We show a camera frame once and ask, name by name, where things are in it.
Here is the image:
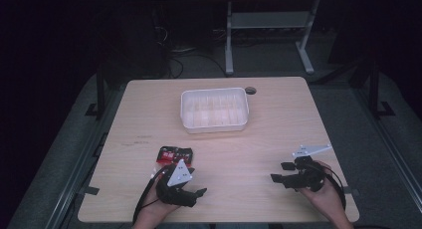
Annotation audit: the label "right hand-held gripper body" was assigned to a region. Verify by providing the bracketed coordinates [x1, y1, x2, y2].
[282, 143, 333, 193]

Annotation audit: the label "person's right hand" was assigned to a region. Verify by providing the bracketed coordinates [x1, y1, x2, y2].
[298, 160, 348, 221]

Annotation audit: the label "red and black snack packet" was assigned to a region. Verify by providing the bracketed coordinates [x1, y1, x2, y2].
[155, 145, 194, 167]

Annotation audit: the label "white plastic tray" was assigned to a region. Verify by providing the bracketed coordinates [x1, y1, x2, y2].
[179, 87, 250, 134]

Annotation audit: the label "metal floor rail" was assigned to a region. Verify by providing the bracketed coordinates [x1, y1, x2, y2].
[352, 88, 422, 205]
[44, 88, 125, 229]

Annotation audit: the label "white metal stand frame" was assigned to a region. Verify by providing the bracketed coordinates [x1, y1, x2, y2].
[224, 0, 321, 76]

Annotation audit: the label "black floor cables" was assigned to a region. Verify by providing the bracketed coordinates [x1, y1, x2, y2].
[153, 25, 230, 80]

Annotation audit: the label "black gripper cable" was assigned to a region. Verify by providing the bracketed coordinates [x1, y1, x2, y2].
[316, 162, 347, 211]
[131, 164, 171, 225]

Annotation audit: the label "black metal stand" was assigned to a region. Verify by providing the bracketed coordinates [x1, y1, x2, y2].
[85, 64, 111, 120]
[367, 60, 396, 119]

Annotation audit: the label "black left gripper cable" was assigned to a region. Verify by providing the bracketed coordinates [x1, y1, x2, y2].
[131, 164, 171, 225]

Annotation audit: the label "person's left hand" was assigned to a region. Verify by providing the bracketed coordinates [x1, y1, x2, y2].
[136, 174, 181, 221]

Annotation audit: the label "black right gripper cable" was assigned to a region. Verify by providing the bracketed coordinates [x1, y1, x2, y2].
[316, 162, 347, 211]

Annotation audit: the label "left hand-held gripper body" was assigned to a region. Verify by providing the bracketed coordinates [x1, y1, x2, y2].
[155, 158, 201, 209]

